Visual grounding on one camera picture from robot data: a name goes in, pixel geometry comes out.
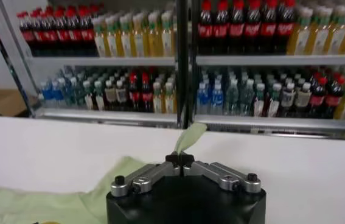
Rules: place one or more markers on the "white cooler shelf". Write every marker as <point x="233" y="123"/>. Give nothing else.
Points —
<point x="281" y="124"/>
<point x="281" y="60"/>
<point x="99" y="61"/>
<point x="108" y="117"/>

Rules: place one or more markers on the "open glass cooler door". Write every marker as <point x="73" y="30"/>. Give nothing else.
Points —
<point x="15" y="65"/>

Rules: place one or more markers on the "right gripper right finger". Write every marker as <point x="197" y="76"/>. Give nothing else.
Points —
<point x="224" y="178"/>

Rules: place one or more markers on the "white cap dark tea bottle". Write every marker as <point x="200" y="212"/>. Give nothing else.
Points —
<point x="273" y="103"/>
<point x="122" y="95"/>
<point x="259" y="102"/>
<point x="303" y="99"/>
<point x="111" y="95"/>
<point x="287" y="99"/>
<point x="100" y="97"/>
<point x="90" y="97"/>

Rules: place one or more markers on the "clear green water bottle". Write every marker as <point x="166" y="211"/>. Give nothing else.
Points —
<point x="69" y="95"/>
<point x="246" y="98"/>
<point x="232" y="99"/>
<point x="80" y="95"/>

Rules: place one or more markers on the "blue label water bottle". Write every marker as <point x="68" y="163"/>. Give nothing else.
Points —
<point x="218" y="99"/>
<point x="58" y="94"/>
<point x="203" y="99"/>
<point x="47" y="94"/>

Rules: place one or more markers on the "light green shirt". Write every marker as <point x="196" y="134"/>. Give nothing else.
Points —
<point x="38" y="207"/>

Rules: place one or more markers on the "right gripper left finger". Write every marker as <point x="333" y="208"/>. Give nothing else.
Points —
<point x="146" y="179"/>

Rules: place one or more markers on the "open cardboard box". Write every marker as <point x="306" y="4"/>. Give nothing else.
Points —
<point x="5" y="102"/>

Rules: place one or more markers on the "red cap cola bottle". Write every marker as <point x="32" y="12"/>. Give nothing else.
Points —
<point x="88" y="35"/>
<point x="252" y="30"/>
<point x="237" y="30"/>
<point x="205" y="30"/>
<point x="268" y="30"/>
<point x="317" y="99"/>
<point x="39" y="35"/>
<point x="221" y="30"/>
<point x="75" y="35"/>
<point x="52" y="35"/>
<point x="333" y="98"/>
<point x="284" y="29"/>
<point x="134" y="94"/>
<point x="27" y="35"/>
<point x="146" y="94"/>
<point x="64" y="35"/>

